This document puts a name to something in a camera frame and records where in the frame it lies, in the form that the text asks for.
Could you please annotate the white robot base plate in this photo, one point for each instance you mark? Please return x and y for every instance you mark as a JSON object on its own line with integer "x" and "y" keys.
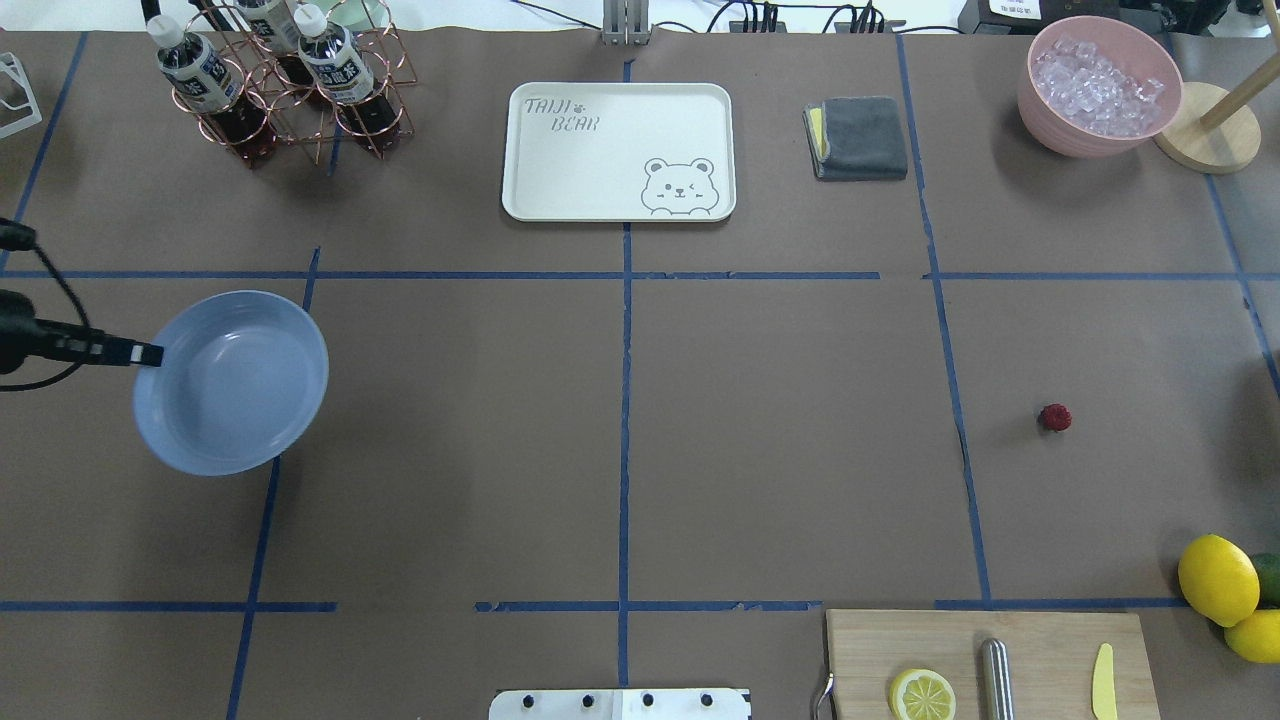
{"x": 623, "y": 703}

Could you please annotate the yellow plastic knife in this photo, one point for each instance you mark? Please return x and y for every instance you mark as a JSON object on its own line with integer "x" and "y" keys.
{"x": 1103, "y": 688}

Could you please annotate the blue plastic plate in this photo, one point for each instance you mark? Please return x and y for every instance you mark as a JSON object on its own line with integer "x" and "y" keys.
{"x": 243, "y": 376}

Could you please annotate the front right tea bottle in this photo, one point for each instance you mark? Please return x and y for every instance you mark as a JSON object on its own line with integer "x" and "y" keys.
{"x": 331, "y": 55}

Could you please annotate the steel handle knife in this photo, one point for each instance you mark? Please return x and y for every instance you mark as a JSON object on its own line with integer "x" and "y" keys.
{"x": 997, "y": 678}

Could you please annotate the green lime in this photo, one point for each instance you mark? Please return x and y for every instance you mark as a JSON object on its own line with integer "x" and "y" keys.
{"x": 1266, "y": 565}

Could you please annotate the pink bowl of ice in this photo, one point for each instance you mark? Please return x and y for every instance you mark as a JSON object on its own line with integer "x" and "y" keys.
{"x": 1094, "y": 87}

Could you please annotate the large yellow lemon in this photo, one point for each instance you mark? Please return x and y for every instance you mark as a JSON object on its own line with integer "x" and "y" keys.
{"x": 1218, "y": 580}

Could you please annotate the wooden cup stand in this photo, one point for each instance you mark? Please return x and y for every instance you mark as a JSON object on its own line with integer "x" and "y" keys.
{"x": 1215, "y": 128}

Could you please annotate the tea bottle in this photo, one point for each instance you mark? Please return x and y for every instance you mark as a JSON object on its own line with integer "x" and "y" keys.
{"x": 210, "y": 88}
{"x": 331, "y": 55}
{"x": 272, "y": 23}

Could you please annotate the white wire cup rack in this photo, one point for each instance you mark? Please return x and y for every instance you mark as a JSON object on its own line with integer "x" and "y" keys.
{"x": 19, "y": 106}

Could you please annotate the rear tea bottle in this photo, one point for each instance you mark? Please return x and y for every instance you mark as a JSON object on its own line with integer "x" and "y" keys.
{"x": 272, "y": 23}

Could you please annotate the copper wire bottle rack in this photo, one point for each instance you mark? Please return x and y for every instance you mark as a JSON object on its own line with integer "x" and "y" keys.
{"x": 303, "y": 117}

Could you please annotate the wooden cutting board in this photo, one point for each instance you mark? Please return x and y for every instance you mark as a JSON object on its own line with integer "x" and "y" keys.
{"x": 1051, "y": 659}

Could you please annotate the front left tea bottle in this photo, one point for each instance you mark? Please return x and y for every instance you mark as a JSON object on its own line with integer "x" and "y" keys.
{"x": 210, "y": 88}

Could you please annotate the grey folded cloth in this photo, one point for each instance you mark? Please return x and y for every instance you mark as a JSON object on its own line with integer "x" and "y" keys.
{"x": 856, "y": 139}

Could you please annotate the white bear tray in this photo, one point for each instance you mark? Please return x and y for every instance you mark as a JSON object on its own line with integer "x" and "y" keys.
{"x": 590, "y": 152}

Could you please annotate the red strawberry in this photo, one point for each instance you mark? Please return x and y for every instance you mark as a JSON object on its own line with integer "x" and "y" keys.
{"x": 1055, "y": 418}

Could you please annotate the small yellow lemon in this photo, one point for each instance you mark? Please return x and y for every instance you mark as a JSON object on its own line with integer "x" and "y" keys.
{"x": 1256, "y": 638}

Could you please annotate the aluminium frame post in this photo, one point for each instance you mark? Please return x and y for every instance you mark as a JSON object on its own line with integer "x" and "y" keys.
{"x": 626, "y": 22}

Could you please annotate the lemon half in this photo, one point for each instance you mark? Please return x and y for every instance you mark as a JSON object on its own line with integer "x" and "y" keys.
{"x": 921, "y": 694}

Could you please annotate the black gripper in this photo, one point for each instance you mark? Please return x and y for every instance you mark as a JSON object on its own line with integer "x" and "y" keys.
{"x": 16, "y": 332}

